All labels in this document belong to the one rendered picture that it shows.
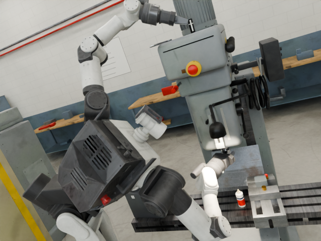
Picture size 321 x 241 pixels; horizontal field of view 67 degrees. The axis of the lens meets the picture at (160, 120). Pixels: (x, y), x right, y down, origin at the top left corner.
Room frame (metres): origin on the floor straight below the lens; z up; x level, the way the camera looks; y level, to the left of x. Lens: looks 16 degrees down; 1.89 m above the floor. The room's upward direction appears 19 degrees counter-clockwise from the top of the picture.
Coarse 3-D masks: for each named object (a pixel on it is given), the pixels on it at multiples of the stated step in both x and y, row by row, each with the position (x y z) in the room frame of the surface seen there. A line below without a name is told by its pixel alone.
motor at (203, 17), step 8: (176, 0) 1.38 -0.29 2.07; (184, 0) 1.34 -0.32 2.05; (192, 0) 1.32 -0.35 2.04; (200, 0) 1.32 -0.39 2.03; (208, 0) 1.34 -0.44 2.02; (176, 8) 1.40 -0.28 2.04; (184, 8) 1.34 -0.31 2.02; (192, 8) 1.33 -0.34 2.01; (200, 8) 1.32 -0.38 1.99; (208, 8) 1.33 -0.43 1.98; (184, 16) 1.35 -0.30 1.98; (192, 16) 1.33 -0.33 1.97; (200, 16) 1.32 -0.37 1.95; (208, 16) 1.33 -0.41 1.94; (200, 24) 1.32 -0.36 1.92; (208, 24) 1.32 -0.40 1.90; (184, 32) 1.38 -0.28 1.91
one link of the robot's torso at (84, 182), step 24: (96, 120) 0.82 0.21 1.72; (120, 120) 0.96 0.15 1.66; (72, 144) 0.80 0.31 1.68; (96, 144) 0.88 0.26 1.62; (120, 144) 0.77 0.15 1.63; (144, 144) 0.90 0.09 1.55; (72, 168) 0.79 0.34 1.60; (96, 168) 0.72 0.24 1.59; (120, 168) 0.69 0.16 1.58; (144, 168) 0.74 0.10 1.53; (72, 192) 0.79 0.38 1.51; (96, 192) 0.72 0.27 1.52; (120, 192) 0.78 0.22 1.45
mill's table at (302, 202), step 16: (224, 192) 1.31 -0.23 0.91; (288, 192) 1.13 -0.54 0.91; (304, 192) 1.09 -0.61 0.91; (320, 192) 1.05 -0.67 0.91; (224, 208) 1.17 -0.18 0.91; (240, 208) 1.13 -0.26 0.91; (288, 208) 1.02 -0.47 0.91; (304, 208) 0.98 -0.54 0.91; (320, 208) 0.95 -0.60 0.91; (144, 224) 1.30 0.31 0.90; (160, 224) 1.26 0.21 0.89; (176, 224) 1.22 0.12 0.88; (240, 224) 1.08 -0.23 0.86; (304, 224) 0.96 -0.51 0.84
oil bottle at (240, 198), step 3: (237, 189) 1.15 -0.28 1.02; (237, 192) 1.15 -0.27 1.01; (240, 192) 1.15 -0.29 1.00; (237, 195) 1.14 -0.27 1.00; (240, 195) 1.13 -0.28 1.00; (243, 195) 1.15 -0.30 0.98; (237, 198) 1.14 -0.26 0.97; (240, 198) 1.13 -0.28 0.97; (243, 198) 1.14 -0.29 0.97; (237, 201) 1.15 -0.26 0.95; (240, 201) 1.13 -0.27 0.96; (243, 201) 1.13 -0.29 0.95; (240, 204) 1.14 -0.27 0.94; (243, 204) 1.13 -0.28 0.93
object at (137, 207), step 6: (132, 192) 1.36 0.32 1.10; (126, 198) 1.38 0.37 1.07; (132, 198) 1.35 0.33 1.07; (138, 198) 1.33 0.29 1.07; (132, 204) 1.36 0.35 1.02; (138, 204) 1.34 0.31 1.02; (132, 210) 1.37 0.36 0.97; (138, 210) 1.35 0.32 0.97; (144, 210) 1.33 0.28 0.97; (138, 216) 1.36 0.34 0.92; (144, 216) 1.34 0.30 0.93; (150, 216) 1.31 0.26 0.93; (156, 216) 1.29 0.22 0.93
